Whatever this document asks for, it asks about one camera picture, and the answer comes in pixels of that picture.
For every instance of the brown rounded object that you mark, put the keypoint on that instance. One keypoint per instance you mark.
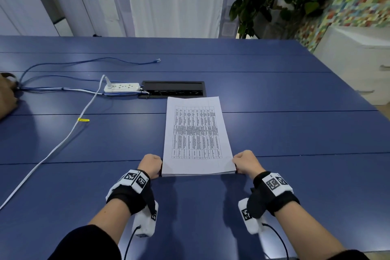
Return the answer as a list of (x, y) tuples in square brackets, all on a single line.
[(6, 98)]

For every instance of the white power strip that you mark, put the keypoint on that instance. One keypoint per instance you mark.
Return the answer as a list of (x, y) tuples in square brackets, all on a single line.
[(122, 87)]

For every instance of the person's right hand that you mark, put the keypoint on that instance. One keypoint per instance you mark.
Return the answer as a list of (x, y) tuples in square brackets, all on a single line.
[(248, 165)]

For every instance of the colourful patterned panel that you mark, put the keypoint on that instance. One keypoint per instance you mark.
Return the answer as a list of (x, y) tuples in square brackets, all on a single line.
[(356, 7)]

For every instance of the person's left hand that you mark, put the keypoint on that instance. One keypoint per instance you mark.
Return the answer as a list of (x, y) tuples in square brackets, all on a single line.
[(149, 165)]

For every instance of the person's right forearm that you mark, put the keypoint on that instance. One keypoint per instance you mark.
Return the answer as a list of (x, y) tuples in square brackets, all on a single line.
[(307, 229)]

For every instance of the black fleece sleeve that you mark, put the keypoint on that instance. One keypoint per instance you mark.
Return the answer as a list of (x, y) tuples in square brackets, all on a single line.
[(347, 255), (85, 244)]

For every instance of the grey plant pot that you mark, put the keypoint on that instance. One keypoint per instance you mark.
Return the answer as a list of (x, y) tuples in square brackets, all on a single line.
[(274, 26)]

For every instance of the white drawer cabinet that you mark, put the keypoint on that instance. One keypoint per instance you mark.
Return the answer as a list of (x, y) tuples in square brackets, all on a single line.
[(350, 61)]

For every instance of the gathered printed papers stack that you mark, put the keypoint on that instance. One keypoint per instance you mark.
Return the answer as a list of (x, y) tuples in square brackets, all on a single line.
[(195, 131)]

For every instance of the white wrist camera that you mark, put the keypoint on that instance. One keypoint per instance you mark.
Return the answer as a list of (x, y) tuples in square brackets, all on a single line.
[(253, 224), (146, 226)]

